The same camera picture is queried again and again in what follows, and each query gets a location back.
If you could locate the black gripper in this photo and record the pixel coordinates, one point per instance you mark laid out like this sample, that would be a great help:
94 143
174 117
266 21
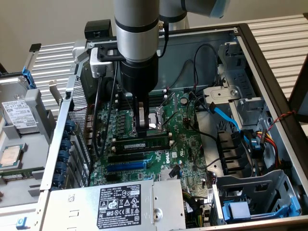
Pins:
139 77

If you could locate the RAM stick with white label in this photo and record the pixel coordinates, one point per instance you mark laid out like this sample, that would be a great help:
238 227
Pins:
16 175
139 144

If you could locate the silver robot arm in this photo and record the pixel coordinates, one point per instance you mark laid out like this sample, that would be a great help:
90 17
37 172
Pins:
134 24

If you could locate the black RAM slot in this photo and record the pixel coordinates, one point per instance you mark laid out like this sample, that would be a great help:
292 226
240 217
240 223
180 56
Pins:
160 97
156 132
162 91

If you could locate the CPU socket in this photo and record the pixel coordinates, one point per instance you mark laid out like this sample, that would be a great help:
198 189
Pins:
155 120

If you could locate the thin metal locking lever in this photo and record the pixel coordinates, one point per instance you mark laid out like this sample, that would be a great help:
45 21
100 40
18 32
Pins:
169 116

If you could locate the round coin battery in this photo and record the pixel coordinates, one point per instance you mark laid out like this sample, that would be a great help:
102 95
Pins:
184 100

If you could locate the grey PC case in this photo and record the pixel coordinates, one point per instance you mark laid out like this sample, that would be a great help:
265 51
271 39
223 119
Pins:
183 48

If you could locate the black box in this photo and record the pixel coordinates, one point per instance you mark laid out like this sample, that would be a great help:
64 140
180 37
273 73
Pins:
98 27

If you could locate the green Dell motherboard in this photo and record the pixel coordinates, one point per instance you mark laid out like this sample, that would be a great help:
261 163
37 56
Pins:
183 142

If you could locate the long black expansion slot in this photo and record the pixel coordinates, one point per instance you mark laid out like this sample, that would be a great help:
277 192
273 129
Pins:
125 157

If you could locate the blue expansion slot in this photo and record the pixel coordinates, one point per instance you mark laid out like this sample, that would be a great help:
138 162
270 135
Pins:
125 166

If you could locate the tall metal disk bay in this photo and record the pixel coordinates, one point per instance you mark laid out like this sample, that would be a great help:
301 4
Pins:
237 77

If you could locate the short black expansion slot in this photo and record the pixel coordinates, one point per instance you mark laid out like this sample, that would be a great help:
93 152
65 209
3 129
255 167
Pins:
113 177

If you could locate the grey parts rack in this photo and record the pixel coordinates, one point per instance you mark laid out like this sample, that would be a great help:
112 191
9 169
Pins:
38 113

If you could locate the black table corner cap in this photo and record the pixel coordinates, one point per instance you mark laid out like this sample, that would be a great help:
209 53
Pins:
35 47

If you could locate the silver hard disk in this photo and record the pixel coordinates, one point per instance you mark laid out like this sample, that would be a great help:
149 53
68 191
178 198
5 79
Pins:
19 113

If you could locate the grey power supply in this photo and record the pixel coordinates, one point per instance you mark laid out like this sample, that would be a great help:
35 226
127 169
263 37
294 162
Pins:
79 207

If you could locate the silver CPU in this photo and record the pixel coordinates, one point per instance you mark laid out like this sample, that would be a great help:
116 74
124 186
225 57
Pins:
9 155

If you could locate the dark leaning panel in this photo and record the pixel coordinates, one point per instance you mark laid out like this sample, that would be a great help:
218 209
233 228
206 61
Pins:
299 91

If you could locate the wide metal disk bay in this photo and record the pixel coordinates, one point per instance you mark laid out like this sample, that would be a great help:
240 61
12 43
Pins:
264 183

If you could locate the blue case latch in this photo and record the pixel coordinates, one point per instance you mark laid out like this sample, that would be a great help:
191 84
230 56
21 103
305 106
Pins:
22 223

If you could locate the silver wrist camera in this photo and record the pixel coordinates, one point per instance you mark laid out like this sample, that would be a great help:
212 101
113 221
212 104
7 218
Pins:
101 67

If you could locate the black plastic air duct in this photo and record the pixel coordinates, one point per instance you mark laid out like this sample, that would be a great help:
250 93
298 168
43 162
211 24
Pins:
231 144

